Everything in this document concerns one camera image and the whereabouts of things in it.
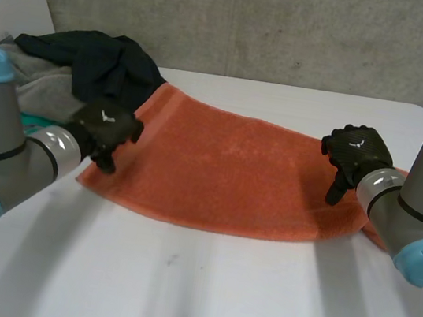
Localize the teal towel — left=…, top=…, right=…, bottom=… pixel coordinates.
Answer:
left=17, top=110, right=56, bottom=140

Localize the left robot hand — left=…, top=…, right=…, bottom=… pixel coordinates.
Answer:
left=54, top=91, right=149, bottom=178

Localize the grey towel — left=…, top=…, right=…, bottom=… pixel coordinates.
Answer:
left=0, top=33, right=95, bottom=126

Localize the dark blue cloth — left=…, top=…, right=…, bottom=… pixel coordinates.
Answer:
left=6, top=19, right=174, bottom=122

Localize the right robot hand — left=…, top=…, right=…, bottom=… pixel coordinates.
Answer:
left=312, top=120, right=399, bottom=214

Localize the coral towel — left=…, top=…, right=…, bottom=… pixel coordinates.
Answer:
left=70, top=71, right=417, bottom=261

